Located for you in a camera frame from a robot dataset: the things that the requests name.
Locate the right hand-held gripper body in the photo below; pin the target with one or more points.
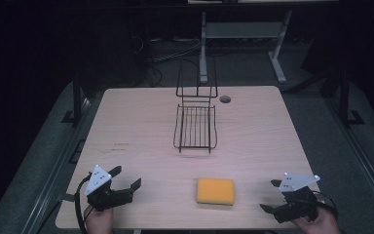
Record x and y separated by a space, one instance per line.
297 204

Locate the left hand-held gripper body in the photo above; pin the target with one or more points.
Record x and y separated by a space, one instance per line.
99 182

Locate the yellow sponge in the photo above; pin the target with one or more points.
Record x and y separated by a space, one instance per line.
215 191

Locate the person's right hand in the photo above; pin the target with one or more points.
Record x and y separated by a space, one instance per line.
321 225

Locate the person's left hand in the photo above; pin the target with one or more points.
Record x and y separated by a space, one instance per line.
100 222

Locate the grey metal stand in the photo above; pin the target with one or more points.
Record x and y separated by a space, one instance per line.
242 30

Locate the black metal post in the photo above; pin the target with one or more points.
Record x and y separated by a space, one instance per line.
344 97
77 97

